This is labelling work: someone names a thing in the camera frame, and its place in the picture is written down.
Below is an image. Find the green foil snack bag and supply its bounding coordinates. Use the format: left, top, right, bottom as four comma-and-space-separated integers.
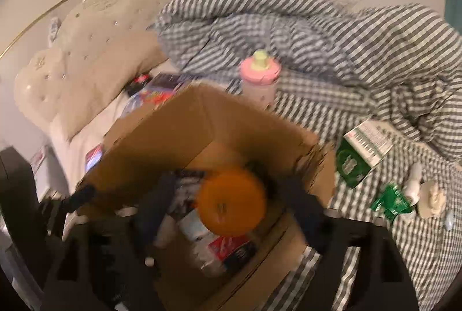
370, 183, 413, 223

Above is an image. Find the beige tape roll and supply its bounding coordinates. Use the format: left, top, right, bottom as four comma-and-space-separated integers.
417, 180, 446, 219

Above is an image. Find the green white medicine box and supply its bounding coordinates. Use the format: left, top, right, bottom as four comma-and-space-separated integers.
336, 119, 392, 189

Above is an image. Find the orange round lid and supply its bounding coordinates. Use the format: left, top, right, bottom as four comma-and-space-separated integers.
195, 169, 267, 237

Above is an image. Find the small pale blue case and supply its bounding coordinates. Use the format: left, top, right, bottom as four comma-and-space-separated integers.
444, 210, 454, 231

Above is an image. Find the white plastic plug-in bottle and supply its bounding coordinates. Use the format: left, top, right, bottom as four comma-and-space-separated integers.
403, 162, 422, 206

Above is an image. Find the grey checked bed sheet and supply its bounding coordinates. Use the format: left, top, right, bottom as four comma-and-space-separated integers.
274, 71, 461, 310

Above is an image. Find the brown cardboard box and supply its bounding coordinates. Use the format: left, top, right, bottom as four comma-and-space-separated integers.
79, 84, 335, 310

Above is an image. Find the red black packet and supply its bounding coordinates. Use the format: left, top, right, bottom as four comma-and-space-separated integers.
123, 73, 152, 97

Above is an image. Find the grey checked duvet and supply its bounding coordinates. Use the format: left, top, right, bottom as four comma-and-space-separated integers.
151, 0, 461, 161

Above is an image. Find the cream tufted headboard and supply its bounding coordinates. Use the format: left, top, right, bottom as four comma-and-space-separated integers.
14, 0, 171, 140

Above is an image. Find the pink baby bottle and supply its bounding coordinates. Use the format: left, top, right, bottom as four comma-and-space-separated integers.
239, 49, 282, 109

